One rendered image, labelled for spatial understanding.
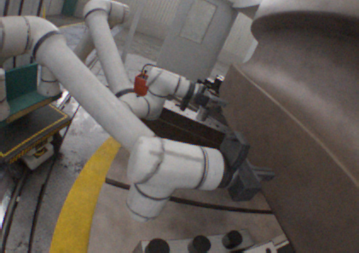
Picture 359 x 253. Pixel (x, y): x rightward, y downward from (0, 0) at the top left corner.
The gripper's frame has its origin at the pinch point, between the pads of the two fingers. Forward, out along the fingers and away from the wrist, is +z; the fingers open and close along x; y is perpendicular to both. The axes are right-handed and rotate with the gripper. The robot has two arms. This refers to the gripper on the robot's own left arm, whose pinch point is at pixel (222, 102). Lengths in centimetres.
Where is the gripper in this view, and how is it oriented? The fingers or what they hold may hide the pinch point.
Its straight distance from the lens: 80.0
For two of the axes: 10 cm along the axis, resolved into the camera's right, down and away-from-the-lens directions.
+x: -0.2, -4.8, 8.7
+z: 9.3, 3.2, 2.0
